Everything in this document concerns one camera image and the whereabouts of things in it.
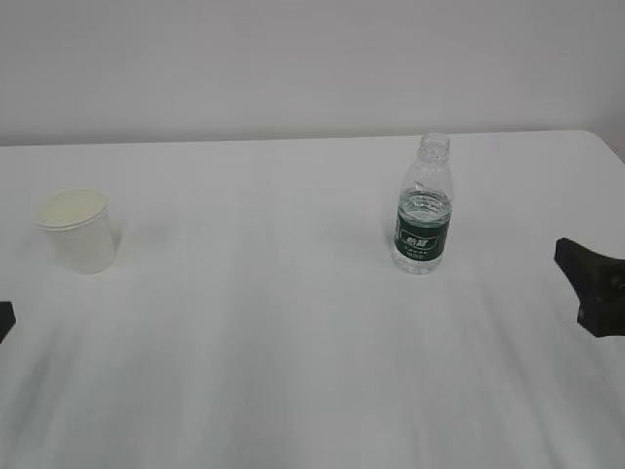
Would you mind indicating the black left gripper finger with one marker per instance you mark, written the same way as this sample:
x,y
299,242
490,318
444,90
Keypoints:
x,y
7,319

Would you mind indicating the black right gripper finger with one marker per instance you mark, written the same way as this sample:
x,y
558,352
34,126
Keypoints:
x,y
598,282

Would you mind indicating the white paper cup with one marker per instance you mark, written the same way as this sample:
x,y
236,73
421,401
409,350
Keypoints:
x,y
76,222

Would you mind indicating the clear green-label water bottle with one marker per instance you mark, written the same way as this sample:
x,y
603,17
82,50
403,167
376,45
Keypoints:
x,y
424,207

